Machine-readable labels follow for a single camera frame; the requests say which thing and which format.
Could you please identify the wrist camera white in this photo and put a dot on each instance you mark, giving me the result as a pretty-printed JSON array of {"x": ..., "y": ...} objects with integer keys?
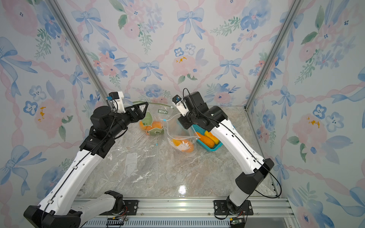
[
  {"x": 180, "y": 106},
  {"x": 116, "y": 101}
]

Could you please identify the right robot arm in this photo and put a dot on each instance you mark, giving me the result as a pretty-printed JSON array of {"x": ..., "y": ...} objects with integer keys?
[{"x": 255, "y": 168}]

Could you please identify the clear zip-top bag green print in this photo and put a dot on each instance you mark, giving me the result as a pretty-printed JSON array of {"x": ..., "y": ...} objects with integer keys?
[{"x": 158, "y": 112}]

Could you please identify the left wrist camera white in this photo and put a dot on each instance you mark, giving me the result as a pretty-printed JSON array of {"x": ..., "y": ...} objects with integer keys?
[{"x": 116, "y": 101}]

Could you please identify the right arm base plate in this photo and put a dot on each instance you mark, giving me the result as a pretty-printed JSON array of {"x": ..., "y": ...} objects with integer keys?
[{"x": 225, "y": 207}]

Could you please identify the clear plastic bag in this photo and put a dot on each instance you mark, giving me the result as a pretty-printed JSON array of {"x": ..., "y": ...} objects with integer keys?
[
  {"x": 135, "y": 165},
  {"x": 178, "y": 137}
]

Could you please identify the aluminium frame rail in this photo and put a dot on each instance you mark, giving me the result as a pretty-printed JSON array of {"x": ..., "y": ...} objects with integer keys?
[{"x": 167, "y": 207}]

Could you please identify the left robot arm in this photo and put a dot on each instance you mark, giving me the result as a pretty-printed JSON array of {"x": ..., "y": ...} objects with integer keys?
[{"x": 107, "y": 127}]

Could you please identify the small yellow mango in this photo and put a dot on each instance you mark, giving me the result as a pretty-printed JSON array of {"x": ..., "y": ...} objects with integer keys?
[{"x": 212, "y": 137}]

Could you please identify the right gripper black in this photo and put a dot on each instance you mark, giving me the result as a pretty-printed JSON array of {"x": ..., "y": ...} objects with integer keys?
[{"x": 186, "y": 123}]

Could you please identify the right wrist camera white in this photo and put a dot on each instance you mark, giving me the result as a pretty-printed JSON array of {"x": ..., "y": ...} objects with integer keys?
[{"x": 180, "y": 106}]

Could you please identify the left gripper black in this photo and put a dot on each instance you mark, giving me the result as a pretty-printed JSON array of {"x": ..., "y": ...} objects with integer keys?
[{"x": 132, "y": 114}]

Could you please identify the teal plastic basket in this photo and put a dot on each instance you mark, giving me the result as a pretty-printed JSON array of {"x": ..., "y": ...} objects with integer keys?
[{"x": 225, "y": 137}]

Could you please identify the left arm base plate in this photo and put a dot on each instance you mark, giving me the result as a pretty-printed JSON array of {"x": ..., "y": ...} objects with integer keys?
[{"x": 127, "y": 206}]

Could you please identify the long orange mango front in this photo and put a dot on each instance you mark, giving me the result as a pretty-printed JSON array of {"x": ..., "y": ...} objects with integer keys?
[{"x": 205, "y": 140}]

